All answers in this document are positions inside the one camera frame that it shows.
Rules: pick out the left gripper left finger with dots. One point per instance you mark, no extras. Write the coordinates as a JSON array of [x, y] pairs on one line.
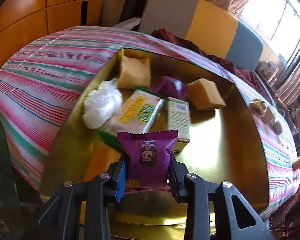
[[62, 211]]

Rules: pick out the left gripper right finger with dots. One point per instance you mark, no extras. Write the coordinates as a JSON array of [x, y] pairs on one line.
[[214, 211]]

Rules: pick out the purple snack packet cartoon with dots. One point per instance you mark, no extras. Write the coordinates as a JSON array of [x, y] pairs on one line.
[[149, 156]]

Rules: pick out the white plastic bag bundle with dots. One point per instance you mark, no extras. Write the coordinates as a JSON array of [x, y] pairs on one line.
[[101, 104]]

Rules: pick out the green white cracker packet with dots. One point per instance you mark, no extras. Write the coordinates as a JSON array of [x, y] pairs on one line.
[[137, 115]]

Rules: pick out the yellow sponge block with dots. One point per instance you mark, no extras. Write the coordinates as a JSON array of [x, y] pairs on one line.
[[205, 95], [134, 73]]

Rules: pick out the gold metal tin box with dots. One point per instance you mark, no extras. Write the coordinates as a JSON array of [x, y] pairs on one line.
[[224, 145]]

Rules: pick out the white cardboard box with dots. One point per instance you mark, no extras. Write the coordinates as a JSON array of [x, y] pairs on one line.
[[268, 117]]

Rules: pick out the yellow plush toy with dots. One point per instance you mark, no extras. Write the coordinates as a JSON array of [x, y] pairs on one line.
[[258, 107]]

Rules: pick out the small green tea box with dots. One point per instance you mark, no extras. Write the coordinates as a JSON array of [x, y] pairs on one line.
[[178, 118]]

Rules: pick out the striped bed sheet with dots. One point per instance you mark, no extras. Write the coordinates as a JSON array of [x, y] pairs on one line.
[[40, 84]]

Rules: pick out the dark red blanket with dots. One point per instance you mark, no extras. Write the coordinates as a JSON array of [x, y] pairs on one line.
[[246, 75]]

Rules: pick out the purple snack packet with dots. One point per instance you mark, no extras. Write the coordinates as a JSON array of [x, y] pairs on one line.
[[169, 87]]

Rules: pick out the tricolour headboard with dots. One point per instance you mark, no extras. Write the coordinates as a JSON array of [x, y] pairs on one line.
[[206, 25]]

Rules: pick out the wooden wardrobe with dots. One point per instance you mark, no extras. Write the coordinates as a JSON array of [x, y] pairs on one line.
[[23, 21]]

